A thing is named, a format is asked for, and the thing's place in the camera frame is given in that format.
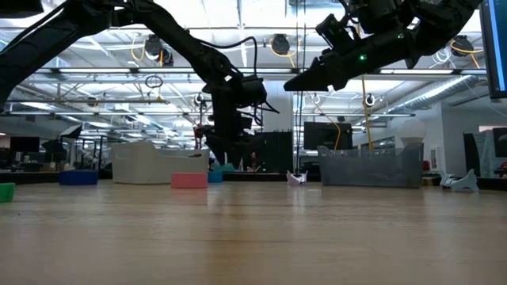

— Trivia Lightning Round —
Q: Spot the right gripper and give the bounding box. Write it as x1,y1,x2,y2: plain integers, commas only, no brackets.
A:
283,33,415,93

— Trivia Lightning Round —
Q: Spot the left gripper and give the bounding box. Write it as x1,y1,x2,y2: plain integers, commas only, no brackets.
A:
204,78,257,170

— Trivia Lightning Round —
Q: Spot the pink tape roll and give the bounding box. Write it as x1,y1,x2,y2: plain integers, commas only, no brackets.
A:
170,172,209,190

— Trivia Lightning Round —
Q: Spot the blue tape roll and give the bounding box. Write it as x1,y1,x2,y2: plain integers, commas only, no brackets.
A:
59,169,99,187

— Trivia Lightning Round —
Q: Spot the white staple remover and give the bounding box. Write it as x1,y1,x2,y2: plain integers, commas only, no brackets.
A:
439,169,480,194

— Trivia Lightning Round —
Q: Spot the green mini stapler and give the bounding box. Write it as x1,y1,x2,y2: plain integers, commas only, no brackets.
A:
0,182,17,204

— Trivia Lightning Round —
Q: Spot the black cabinet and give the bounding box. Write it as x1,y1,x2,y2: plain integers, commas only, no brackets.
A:
255,131,295,175

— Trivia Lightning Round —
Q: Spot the black switched-off monitor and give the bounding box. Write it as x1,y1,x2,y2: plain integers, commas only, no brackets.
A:
303,121,354,151

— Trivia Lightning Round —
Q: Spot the white plastic bin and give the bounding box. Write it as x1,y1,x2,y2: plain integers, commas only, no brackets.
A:
110,141,211,185

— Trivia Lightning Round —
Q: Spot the grey translucent plastic bin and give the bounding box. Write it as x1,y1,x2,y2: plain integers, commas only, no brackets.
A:
316,142,425,189

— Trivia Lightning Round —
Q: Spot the monitor with blue screen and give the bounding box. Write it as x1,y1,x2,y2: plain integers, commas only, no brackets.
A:
478,0,507,100

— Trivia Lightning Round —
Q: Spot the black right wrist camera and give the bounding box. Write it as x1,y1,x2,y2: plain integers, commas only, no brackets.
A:
315,13,360,55

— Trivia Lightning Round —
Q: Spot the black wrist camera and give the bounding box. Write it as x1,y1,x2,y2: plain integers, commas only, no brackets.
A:
237,74,270,110
315,13,360,55

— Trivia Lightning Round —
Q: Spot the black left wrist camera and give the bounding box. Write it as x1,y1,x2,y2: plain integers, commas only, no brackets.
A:
237,74,270,110

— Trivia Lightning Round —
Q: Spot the yellow hanging cable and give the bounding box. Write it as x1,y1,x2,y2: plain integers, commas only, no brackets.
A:
360,74,375,152

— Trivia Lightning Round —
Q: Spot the black aluminium table frame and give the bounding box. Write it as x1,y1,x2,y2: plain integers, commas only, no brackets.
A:
0,170,507,192

